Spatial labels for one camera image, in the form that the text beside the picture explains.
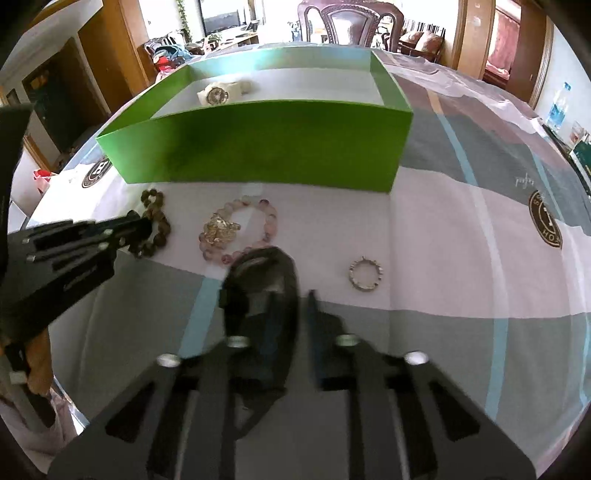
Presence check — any flat screen television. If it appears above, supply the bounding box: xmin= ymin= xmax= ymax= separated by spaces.
xmin=199 ymin=0 xmax=242 ymax=35

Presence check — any carved wooden dining chair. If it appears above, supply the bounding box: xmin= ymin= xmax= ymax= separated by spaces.
xmin=297 ymin=0 xmax=405 ymax=52

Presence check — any black strap wrist watch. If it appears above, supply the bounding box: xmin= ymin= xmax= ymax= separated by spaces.
xmin=218 ymin=247 xmax=300 ymax=439

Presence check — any clear plastic water bottle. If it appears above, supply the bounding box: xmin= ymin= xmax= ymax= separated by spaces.
xmin=545 ymin=82 xmax=571 ymax=132

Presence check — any green cardboard box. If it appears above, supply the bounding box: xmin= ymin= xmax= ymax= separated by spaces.
xmin=97 ymin=43 xmax=414 ymax=192

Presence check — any brown wooden bead bracelet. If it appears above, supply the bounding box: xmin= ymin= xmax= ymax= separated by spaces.
xmin=128 ymin=187 xmax=172 ymax=259

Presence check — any pink crystal bead bracelet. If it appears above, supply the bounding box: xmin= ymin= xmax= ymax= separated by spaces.
xmin=197 ymin=195 xmax=280 ymax=266

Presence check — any plaid bed sheet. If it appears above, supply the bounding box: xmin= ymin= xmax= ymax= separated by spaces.
xmin=1 ymin=51 xmax=590 ymax=479

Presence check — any dark green gift box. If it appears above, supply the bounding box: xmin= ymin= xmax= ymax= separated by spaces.
xmin=570 ymin=140 xmax=591 ymax=190

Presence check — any silver studded ring bracelet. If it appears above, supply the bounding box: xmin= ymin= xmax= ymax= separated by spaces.
xmin=348 ymin=256 xmax=385 ymax=292

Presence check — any brown leather armchair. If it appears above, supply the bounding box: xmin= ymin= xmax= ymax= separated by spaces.
xmin=399 ymin=31 xmax=445 ymax=63

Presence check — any white wrist watch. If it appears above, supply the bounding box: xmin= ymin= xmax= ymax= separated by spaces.
xmin=197 ymin=79 xmax=252 ymax=107

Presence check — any wooden tv cabinet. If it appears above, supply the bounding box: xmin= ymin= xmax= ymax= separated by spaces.
xmin=204 ymin=32 xmax=259 ymax=54

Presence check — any chair piled with clothes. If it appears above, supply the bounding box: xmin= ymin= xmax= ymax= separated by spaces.
xmin=143 ymin=40 xmax=192 ymax=74

